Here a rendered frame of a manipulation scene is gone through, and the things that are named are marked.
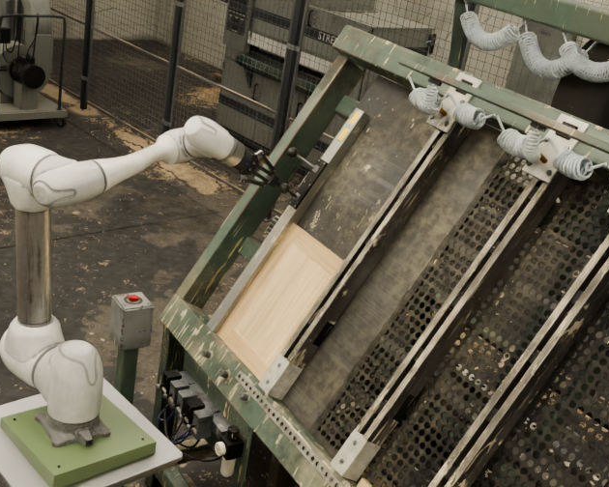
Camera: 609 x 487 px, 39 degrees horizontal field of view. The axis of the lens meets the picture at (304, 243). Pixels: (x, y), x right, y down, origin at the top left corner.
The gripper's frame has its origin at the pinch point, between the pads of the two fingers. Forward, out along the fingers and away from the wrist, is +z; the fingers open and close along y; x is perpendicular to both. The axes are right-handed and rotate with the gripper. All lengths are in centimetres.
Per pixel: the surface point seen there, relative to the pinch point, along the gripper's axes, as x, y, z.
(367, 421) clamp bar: 84, 40, 9
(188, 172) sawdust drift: -370, 41, 211
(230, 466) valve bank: 45, 84, 15
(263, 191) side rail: -21.5, 6.0, 14.4
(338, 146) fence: 1.9, -23.0, 12.4
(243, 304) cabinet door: 5.6, 42.6, 14.5
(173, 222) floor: -279, 71, 165
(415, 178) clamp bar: 45, -26, 9
